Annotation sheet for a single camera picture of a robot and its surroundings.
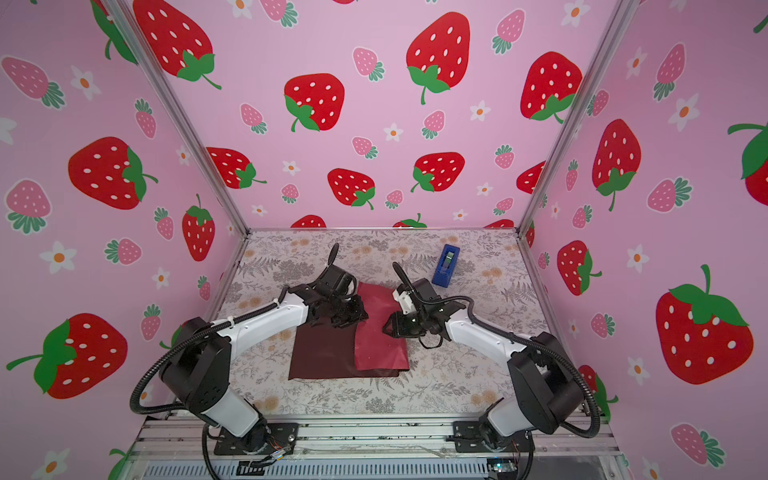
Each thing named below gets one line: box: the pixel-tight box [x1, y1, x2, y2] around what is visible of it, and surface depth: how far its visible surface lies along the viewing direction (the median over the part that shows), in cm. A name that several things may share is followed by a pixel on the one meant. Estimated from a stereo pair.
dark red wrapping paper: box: [288, 282, 410, 380], surface depth 86 cm
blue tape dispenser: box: [432, 244, 460, 288], surface depth 106 cm
